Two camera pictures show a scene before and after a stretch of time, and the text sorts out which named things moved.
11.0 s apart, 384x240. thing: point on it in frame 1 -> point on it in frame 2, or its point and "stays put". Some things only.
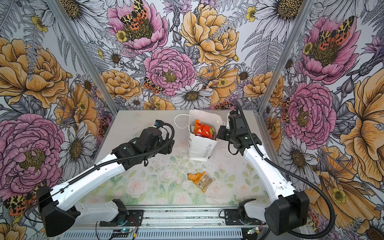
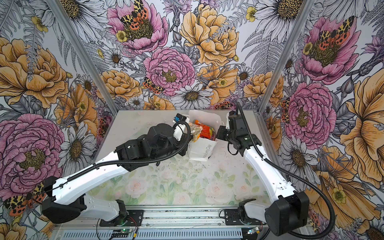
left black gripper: x=167 y=147 -> x=183 y=142
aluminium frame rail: x=177 y=217 stays put
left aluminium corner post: x=104 y=89 stays put
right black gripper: x=222 y=129 stays put
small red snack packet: x=206 y=131 stays put
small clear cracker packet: x=204 y=182 -> x=195 y=131
